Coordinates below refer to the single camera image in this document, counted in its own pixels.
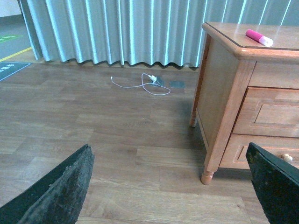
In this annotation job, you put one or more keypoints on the open floor outlet box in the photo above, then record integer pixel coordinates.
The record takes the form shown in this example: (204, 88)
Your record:
(159, 82)

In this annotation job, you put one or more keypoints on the closed floor outlet cover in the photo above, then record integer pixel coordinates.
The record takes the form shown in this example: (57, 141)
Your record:
(177, 84)

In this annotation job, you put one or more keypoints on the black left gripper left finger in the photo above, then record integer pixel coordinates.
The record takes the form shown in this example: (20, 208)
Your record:
(58, 197)

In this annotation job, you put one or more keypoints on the wooden drawer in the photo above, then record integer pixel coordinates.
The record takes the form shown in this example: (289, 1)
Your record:
(235, 152)
(269, 112)

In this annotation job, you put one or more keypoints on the dark floor sign mat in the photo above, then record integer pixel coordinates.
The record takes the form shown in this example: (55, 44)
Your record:
(9, 68)

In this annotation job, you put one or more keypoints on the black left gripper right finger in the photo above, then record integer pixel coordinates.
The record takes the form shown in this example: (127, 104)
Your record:
(276, 184)

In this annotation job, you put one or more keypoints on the pink marker with clear cap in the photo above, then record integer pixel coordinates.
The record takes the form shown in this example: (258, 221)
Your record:
(268, 42)

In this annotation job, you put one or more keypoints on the wooden drawer cabinet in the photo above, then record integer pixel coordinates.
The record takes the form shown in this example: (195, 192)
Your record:
(231, 63)

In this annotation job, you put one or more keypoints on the grey pleated curtain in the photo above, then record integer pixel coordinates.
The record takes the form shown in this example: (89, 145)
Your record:
(139, 31)

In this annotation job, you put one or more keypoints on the white charger plug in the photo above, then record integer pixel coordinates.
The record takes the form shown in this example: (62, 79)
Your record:
(152, 78)

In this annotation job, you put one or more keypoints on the round wooden drawer knob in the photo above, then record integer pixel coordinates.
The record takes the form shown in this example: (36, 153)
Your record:
(287, 158)

